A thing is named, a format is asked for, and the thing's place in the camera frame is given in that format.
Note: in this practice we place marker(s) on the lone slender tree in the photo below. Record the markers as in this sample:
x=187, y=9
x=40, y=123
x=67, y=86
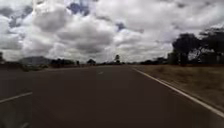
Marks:
x=117, y=59

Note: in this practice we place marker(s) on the row of distant trees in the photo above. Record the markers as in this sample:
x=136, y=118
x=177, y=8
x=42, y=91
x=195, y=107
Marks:
x=156, y=61

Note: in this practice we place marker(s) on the row of low trees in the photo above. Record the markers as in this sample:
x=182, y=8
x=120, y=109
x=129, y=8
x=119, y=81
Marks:
x=61, y=62

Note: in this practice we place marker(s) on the group of tall trees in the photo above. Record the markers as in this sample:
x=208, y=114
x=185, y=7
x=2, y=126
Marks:
x=185, y=43

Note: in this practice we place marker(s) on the distant hill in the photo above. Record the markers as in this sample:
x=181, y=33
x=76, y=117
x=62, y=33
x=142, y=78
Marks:
x=35, y=60

